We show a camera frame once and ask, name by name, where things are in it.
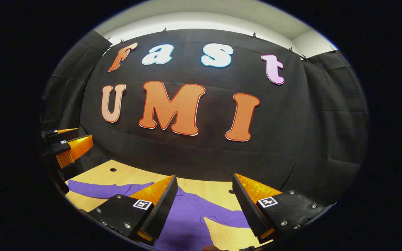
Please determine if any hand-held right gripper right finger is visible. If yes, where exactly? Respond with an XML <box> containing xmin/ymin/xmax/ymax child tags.
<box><xmin>232</xmin><ymin>173</ymin><xmax>337</xmax><ymax>244</ymax></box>

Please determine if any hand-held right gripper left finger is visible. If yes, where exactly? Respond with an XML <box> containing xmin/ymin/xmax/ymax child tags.
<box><xmin>89</xmin><ymin>174</ymin><xmax>179</xmax><ymax>246</ymax></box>

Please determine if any purple shirt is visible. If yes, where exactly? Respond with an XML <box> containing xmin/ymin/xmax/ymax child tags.
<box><xmin>67</xmin><ymin>180</ymin><xmax>252</xmax><ymax>251</ymax></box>

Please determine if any black backdrop cloth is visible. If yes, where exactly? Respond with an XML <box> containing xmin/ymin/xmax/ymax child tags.
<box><xmin>40</xmin><ymin>29</ymin><xmax>370</xmax><ymax>204</ymax></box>

